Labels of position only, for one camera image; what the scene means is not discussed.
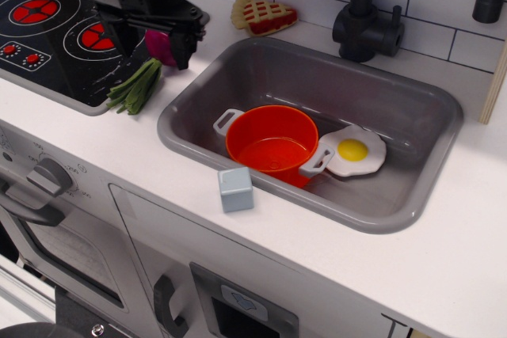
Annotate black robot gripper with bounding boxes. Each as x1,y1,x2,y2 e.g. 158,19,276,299
92,0,209,70

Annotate purple toy beet green leaves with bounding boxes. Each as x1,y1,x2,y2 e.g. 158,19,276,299
106,30,177,115

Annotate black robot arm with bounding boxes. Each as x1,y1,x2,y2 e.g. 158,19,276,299
90,0,209,70

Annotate grey sink basin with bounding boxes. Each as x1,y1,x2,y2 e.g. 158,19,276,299
158,37,463,234

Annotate black toy stovetop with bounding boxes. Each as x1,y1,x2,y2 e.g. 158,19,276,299
1,0,150,116

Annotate toy cherry pie slice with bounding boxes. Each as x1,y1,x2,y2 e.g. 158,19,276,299
231,0,299,36

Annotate grey oven knob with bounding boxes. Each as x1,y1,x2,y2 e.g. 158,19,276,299
26,158,73,197

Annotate grey wooden cube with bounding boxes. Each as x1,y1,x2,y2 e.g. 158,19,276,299
218,167,254,213

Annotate black toy faucet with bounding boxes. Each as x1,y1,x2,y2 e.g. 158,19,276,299
332,0,504,63

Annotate toy oven door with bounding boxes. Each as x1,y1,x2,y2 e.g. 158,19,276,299
1,185,133,317

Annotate toy fried egg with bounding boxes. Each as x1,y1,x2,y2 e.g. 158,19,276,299
319,125,387,177

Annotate grey dishwasher control panel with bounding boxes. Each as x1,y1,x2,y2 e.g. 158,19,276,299
190,263,299,338

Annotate orange toy pot grey handles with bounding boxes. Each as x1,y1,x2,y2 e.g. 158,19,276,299
213,105,335,188

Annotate grey oven door handle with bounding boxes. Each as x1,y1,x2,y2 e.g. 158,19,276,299
1,180,65,227

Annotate grey cabinet door handle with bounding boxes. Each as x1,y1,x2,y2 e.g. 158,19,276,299
154,275,189,338

